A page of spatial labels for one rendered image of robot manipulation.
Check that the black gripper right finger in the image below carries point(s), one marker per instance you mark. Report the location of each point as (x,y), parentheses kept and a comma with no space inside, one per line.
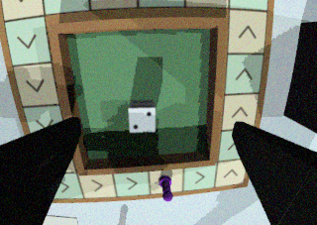
(283,173)

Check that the purple game pawn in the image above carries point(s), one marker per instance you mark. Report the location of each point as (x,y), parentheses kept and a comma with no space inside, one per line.
(165,183)

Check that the grey die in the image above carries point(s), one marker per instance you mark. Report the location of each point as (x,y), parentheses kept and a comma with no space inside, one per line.
(142,116)

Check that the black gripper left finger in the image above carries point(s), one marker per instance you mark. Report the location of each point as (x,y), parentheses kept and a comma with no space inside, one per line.
(31,169)

